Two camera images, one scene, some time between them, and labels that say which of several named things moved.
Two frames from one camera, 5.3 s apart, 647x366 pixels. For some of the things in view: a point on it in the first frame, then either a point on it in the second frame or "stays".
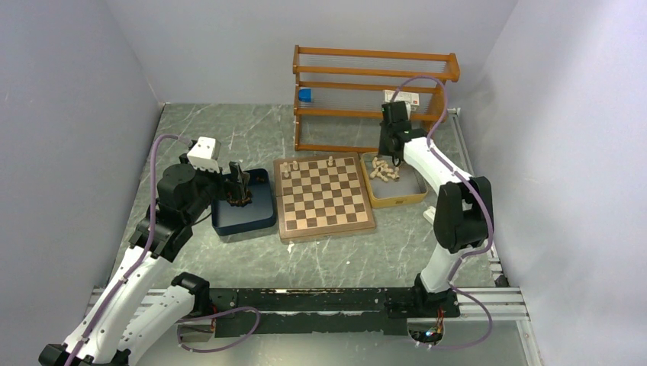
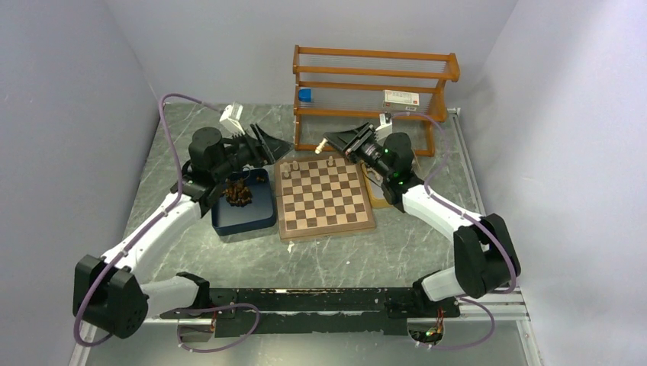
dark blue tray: [258, 216] stays
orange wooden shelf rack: [332, 84] stays
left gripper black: [236, 187] to [271, 147]
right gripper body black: [382, 147] to [369, 152]
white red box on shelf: [412, 97] stays
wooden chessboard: [321, 196] stays
